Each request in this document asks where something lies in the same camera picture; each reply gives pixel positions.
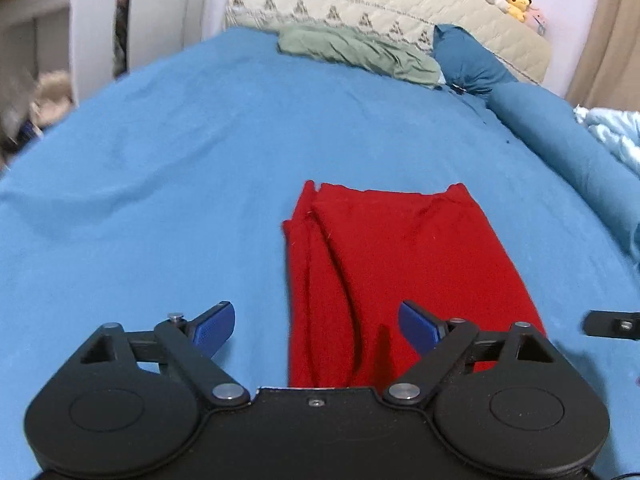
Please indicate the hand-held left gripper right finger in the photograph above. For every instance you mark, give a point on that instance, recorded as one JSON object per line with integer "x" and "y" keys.
{"x": 419, "y": 325}

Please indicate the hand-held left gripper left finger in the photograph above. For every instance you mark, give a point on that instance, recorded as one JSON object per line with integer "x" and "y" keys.
{"x": 212, "y": 327}

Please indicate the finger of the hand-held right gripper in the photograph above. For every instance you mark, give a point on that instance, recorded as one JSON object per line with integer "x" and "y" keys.
{"x": 605, "y": 324}

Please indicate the red knit sweater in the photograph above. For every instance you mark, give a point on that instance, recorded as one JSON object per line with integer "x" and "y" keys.
{"x": 410, "y": 245}

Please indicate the bed with blue sheet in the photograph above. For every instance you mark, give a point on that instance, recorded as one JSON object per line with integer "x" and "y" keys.
{"x": 150, "y": 160}

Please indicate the light blue blanket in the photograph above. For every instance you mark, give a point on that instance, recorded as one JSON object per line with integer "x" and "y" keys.
{"x": 617, "y": 132}

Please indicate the rolled blue duvet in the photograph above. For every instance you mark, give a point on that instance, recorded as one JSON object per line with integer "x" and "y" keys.
{"x": 560, "y": 135}

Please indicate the blue pillow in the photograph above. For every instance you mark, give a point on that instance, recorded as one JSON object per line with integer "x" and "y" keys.
{"x": 470, "y": 62}

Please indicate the beige curtain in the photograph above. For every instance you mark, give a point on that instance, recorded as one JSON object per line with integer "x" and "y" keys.
{"x": 607, "y": 45}

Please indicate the green pillow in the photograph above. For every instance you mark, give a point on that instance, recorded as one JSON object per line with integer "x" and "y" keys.
{"x": 360, "y": 50}

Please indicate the beige cloth bag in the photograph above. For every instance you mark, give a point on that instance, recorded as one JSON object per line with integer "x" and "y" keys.
{"x": 50, "y": 97}

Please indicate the pale pink plush toy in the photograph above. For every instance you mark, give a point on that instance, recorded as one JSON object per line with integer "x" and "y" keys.
{"x": 536, "y": 17}

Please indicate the grey and white wardrobe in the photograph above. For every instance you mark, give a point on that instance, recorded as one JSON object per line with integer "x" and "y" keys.
{"x": 165, "y": 5}

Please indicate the yellow plush toy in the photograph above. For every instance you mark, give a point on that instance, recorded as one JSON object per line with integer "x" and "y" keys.
{"x": 518, "y": 2}

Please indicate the white cluttered desk shelf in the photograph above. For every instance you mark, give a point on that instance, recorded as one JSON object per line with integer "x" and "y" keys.
{"x": 60, "y": 5}

